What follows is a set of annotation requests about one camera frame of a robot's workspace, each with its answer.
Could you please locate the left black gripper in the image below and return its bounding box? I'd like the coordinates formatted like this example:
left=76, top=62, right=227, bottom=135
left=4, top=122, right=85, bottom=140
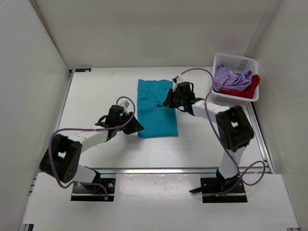
left=115, top=112, right=144, bottom=135

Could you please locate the teal t shirt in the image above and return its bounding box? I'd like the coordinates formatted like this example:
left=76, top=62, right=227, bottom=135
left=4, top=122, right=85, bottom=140
left=137, top=79, right=179, bottom=139

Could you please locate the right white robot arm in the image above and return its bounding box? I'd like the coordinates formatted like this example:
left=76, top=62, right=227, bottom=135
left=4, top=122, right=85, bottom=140
left=163, top=82, right=254, bottom=193

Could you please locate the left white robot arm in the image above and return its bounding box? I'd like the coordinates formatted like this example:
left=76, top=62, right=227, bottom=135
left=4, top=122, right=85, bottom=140
left=39, top=105, right=144, bottom=193

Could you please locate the lavender t shirt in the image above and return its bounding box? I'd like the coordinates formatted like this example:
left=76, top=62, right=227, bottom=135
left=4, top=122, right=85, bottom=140
left=213, top=64, right=253, bottom=91

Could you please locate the white plastic laundry basket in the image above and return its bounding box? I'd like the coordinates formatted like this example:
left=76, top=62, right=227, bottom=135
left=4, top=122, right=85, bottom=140
left=210, top=52, right=260, bottom=103

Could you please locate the red t shirt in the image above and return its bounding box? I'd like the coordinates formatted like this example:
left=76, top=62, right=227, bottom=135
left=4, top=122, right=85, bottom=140
left=218, top=75, right=260, bottom=99

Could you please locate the dark label sticker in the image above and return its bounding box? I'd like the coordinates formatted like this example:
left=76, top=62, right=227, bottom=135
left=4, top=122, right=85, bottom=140
left=75, top=68, right=91, bottom=73

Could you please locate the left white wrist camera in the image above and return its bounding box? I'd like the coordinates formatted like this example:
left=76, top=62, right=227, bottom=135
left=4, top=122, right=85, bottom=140
left=119, top=101, right=130, bottom=114

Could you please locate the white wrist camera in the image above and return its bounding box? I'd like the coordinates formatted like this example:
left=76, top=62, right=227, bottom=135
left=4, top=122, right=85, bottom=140
left=119, top=101, right=130, bottom=114
left=172, top=74, right=184, bottom=89

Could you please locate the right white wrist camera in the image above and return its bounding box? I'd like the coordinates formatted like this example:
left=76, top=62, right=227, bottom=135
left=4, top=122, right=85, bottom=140
left=172, top=74, right=184, bottom=89

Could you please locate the aluminium rail bar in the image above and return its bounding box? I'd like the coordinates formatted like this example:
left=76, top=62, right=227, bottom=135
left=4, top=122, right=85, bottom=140
left=95, top=167, right=217, bottom=175

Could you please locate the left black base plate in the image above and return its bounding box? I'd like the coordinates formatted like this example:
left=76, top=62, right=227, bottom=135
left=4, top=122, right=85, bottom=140
left=71, top=177, right=116, bottom=202

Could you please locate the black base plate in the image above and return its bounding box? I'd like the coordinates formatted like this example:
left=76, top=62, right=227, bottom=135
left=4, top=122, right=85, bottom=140
left=71, top=177, right=116, bottom=202
left=189, top=178, right=248, bottom=203

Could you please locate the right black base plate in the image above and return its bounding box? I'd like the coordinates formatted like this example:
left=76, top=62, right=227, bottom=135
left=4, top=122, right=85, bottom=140
left=189, top=178, right=248, bottom=203

